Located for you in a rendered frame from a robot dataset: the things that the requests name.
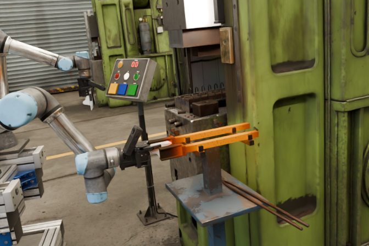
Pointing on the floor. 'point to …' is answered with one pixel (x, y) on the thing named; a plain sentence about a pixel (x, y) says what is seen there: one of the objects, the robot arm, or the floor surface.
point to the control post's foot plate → (145, 216)
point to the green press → (129, 29)
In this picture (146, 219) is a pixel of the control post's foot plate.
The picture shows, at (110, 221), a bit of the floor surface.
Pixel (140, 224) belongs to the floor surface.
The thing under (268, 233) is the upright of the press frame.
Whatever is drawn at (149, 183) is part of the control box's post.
